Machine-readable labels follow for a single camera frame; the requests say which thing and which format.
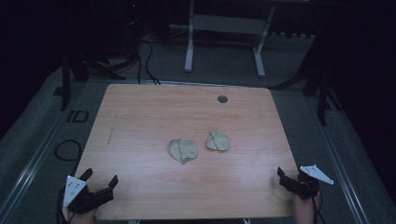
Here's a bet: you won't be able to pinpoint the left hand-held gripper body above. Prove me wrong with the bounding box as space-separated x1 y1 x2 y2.
63 175 115 216

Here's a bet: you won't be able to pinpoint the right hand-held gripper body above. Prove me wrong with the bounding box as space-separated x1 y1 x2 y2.
287 164 335 201

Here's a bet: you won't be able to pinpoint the beige sock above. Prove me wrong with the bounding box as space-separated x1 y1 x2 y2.
205 129 231 152
167 138 200 165

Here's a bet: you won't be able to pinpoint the person's left hand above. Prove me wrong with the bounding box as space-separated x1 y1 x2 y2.
65 207 98 224

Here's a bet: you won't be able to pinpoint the person's right hand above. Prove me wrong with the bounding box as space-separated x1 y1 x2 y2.
291 189 322 224

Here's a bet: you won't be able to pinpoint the black metal stand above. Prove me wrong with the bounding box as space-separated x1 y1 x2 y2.
269 31 345 126
51 0 141 112

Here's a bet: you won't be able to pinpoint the right hand-held gripper cable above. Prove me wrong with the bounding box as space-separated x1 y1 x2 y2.
310 190 326 224

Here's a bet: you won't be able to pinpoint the metal floor rail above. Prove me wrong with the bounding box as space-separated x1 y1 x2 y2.
0 113 69 218
306 92 372 224

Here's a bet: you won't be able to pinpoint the black floor cables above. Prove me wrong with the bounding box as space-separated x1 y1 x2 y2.
136 36 162 86

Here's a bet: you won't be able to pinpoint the white desk frame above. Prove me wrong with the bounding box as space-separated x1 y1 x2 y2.
169 0 312 78

